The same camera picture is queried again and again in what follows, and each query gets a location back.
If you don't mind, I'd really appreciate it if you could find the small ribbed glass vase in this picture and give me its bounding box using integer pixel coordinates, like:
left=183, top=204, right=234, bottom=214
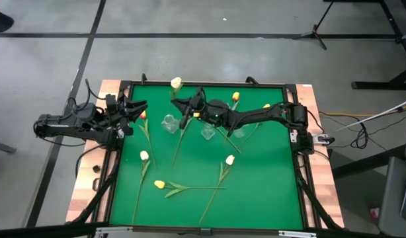
left=200, top=122, right=216, bottom=141

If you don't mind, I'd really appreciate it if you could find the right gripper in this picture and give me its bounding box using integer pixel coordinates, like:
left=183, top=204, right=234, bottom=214
left=171, top=87, right=230, bottom=130

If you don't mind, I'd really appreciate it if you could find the black tripod stand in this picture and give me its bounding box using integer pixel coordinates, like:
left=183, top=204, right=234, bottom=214
left=291, top=0, right=336, bottom=51

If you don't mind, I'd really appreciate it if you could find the black aluminium table frame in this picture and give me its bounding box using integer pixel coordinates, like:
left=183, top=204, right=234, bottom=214
left=65, top=74, right=345, bottom=238

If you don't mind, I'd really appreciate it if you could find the orange-red artificial tulip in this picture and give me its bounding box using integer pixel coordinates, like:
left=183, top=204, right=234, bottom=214
left=222, top=91, right=241, bottom=146
left=138, top=110, right=157, bottom=170
left=171, top=117, right=193, bottom=169

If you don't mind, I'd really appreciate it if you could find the black desk base bar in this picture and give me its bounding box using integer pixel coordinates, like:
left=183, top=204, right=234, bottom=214
left=331, top=145, right=406, bottom=179

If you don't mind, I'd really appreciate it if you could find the grey chair leg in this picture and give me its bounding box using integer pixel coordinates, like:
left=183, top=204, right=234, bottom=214
left=0, top=140, right=17, bottom=155

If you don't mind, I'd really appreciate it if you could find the green table mat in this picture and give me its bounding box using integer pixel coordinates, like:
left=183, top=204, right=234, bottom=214
left=109, top=84, right=305, bottom=231

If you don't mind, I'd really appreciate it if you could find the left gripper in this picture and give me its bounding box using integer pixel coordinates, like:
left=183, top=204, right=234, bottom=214
left=105, top=93, right=149, bottom=137

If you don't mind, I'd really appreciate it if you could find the black standing desk frame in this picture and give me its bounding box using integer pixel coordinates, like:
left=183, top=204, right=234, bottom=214
left=323, top=0, right=406, bottom=91

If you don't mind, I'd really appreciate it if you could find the yellow floor cable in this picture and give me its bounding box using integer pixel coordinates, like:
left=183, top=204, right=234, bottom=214
left=318, top=104, right=406, bottom=118

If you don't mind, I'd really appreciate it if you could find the silver frame bracket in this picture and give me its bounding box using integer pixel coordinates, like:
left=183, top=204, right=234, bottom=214
left=278, top=230, right=318, bottom=238
left=95, top=226, right=134, bottom=238

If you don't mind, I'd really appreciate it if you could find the white cable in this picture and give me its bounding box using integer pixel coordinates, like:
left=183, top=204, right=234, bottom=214
left=335, top=97, right=406, bottom=133

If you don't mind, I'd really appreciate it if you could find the black coiled cable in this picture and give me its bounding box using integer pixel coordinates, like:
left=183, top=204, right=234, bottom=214
left=317, top=110, right=406, bottom=150

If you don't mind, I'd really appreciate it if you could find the cut crystal glass vase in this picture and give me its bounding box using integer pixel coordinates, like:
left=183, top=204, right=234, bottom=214
left=161, top=114, right=181, bottom=135

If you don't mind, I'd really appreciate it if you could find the grey desk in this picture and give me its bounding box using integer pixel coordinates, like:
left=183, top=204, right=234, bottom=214
left=377, top=156, right=406, bottom=229

